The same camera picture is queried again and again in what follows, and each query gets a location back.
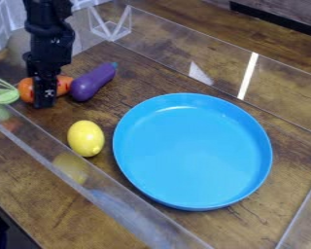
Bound yellow toy lemon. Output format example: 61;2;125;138
66;120;105;158

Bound orange toy carrot green leaves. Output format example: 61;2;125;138
0;75;72;104

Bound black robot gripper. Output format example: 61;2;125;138
22;0;74;109

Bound purple toy eggplant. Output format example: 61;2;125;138
69;62;117;102

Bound clear acrylic back barrier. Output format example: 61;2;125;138
88;2;311;131

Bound blue round plate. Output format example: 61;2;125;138
112;93;272;211

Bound clear acrylic front barrier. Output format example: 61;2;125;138
0;104;213;249

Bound clear acrylic barrier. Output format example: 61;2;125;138
0;104;213;249
88;2;311;131

